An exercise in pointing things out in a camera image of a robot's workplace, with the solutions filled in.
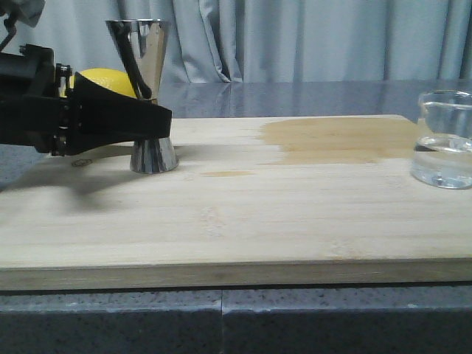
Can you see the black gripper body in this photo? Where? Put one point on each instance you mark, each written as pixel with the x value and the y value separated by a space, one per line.
pixel 38 108

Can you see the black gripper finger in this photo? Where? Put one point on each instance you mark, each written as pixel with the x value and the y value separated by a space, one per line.
pixel 104 121

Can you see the steel double jigger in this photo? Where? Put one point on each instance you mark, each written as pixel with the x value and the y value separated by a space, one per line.
pixel 141 45

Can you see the clear glass beaker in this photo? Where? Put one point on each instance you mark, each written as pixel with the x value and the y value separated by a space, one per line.
pixel 442 151

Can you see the yellow lemon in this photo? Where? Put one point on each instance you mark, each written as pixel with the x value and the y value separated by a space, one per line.
pixel 106 81

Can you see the grey curtain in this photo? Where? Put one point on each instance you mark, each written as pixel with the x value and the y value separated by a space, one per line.
pixel 270 41

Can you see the wooden cutting board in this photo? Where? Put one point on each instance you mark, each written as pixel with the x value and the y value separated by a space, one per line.
pixel 253 201

